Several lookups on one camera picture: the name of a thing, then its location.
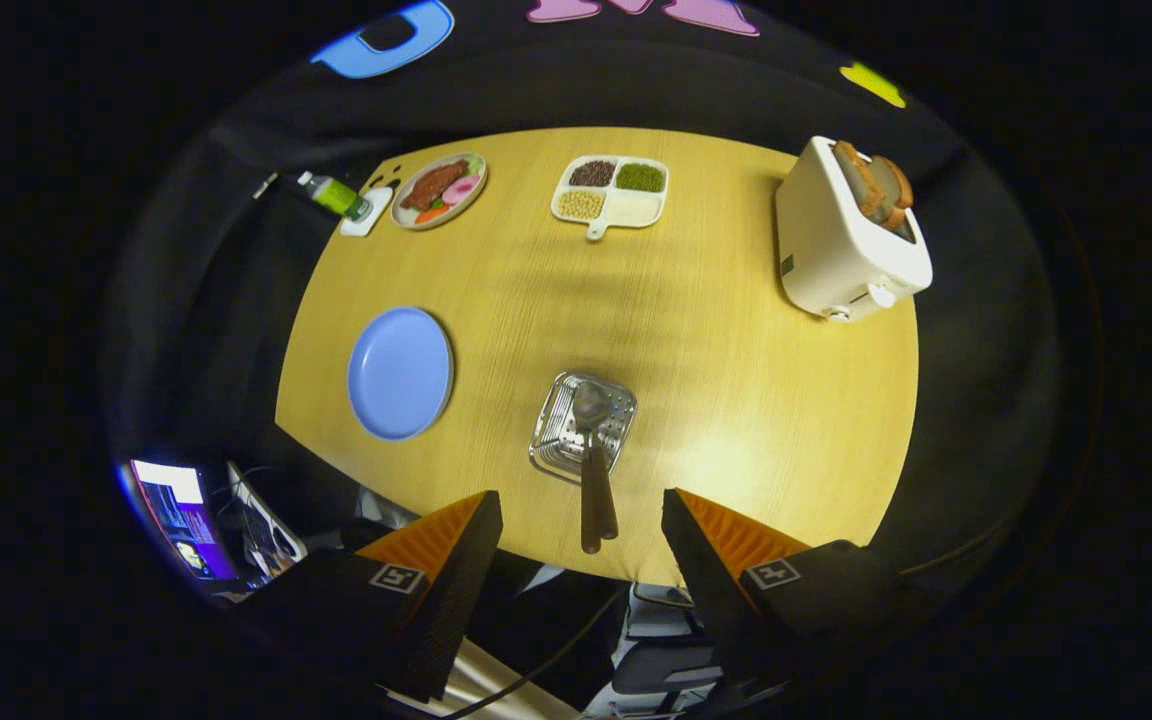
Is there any wooden handled utensil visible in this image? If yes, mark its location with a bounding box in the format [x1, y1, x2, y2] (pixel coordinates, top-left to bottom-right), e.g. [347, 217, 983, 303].
[579, 428, 605, 556]

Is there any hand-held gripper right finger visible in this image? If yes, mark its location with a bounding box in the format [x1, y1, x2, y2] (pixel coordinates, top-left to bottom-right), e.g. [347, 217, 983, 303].
[661, 488, 927, 701]

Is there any white toaster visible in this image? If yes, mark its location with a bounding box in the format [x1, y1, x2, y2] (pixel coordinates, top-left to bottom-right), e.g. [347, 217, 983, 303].
[775, 136, 934, 324]

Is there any black cable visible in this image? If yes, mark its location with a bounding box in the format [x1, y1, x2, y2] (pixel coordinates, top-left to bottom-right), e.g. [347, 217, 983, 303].
[436, 585, 629, 720]

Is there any white square coaster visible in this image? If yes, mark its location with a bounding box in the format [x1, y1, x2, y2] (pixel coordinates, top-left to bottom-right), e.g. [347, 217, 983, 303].
[339, 185, 396, 238]

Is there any computer monitor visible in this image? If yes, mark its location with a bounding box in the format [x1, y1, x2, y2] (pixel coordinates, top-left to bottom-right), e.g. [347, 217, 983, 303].
[126, 459, 239, 583]

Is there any white plate with food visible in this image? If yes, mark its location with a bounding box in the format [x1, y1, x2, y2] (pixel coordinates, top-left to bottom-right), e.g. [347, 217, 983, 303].
[390, 152, 489, 232]

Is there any metal wire drain basket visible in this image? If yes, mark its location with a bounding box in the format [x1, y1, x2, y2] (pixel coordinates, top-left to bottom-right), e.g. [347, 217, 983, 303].
[528, 371, 639, 487]

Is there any green drink bottle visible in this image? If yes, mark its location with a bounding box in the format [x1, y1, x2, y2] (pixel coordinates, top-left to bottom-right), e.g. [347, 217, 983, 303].
[296, 171, 374, 222]

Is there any metal spoon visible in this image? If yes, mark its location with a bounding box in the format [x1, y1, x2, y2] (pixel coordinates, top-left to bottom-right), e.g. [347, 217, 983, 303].
[573, 381, 621, 542]

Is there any white divided tray with beans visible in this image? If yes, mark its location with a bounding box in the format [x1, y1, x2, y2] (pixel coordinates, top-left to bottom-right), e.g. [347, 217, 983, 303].
[550, 154, 670, 242]

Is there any grey office chair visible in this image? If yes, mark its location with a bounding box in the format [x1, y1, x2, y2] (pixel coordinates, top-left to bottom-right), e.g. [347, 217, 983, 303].
[581, 583, 732, 719]

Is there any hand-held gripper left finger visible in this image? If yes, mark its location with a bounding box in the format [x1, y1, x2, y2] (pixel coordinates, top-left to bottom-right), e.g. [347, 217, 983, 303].
[236, 490, 504, 704]

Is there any blue round plate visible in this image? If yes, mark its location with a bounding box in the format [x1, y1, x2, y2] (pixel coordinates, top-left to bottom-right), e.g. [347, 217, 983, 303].
[347, 306, 455, 442]

